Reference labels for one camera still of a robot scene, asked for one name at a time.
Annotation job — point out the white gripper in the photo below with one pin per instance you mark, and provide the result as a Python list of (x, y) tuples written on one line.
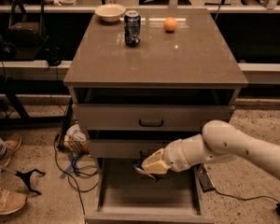
[(173, 156)]

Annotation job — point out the blue rxbar blueberry wrapper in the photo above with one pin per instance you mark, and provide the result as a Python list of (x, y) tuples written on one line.
[(141, 171)]

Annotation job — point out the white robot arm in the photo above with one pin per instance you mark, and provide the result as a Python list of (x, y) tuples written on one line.
[(218, 142)]

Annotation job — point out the bottom grey drawer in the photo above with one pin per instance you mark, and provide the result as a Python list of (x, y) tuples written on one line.
[(125, 197)]

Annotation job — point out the grey drawer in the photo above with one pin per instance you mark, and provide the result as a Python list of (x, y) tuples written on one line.
[(123, 149), (125, 197), (169, 118)]

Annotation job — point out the top grey drawer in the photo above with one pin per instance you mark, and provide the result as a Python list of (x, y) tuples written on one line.
[(169, 118)]

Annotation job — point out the middle grey drawer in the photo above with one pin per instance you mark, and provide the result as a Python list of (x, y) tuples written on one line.
[(123, 149)]

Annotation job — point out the grey drawer cabinet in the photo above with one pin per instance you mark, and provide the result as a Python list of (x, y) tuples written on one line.
[(190, 66)]

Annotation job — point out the black floor plate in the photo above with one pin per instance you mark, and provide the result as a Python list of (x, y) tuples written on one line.
[(206, 182)]

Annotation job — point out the orange fruit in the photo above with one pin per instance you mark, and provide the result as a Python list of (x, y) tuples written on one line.
[(170, 24)]

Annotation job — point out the tan sneaker upper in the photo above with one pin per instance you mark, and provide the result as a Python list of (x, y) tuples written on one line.
[(9, 148)]

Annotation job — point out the tan sneaker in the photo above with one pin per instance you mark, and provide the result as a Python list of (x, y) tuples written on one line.
[(11, 201), (9, 148)]

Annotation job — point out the black headphones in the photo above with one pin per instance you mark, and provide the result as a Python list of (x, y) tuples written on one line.
[(53, 56)]

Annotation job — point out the blue soda can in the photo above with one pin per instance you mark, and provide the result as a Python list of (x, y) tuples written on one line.
[(132, 28)]

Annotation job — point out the tan sneaker lower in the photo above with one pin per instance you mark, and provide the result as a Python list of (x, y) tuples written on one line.
[(11, 201)]

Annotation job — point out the white ceramic bowl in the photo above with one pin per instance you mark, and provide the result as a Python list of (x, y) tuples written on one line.
[(110, 12)]

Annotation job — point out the black bag on shelf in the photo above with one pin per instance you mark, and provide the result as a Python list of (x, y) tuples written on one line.
[(26, 33)]

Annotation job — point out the black bracket on floor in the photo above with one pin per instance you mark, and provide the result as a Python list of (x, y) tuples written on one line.
[(26, 178)]

